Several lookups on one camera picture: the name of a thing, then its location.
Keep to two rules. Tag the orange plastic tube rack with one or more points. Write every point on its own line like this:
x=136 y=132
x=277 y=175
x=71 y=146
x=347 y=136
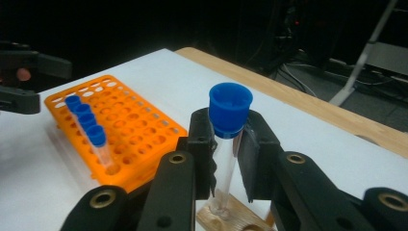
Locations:
x=134 y=128

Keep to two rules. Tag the blue-capped glass test tube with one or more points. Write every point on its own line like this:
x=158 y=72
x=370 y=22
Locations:
x=72 y=101
x=87 y=121
x=82 y=109
x=96 y=136
x=229 y=109

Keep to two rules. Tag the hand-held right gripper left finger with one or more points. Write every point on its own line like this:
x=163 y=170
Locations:
x=202 y=154

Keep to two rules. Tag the white table sheet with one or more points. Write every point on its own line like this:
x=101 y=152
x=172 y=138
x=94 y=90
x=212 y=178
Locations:
x=160 y=80

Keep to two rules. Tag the wooden tube rack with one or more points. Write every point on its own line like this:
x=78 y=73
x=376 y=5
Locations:
x=239 y=219

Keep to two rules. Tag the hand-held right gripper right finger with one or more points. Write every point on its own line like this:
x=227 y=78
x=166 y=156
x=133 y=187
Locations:
x=258 y=154

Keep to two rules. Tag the grey metal stand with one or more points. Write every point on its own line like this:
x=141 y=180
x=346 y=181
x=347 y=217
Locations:
x=369 y=54

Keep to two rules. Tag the black equipment rack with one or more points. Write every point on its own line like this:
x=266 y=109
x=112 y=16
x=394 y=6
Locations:
x=288 y=35

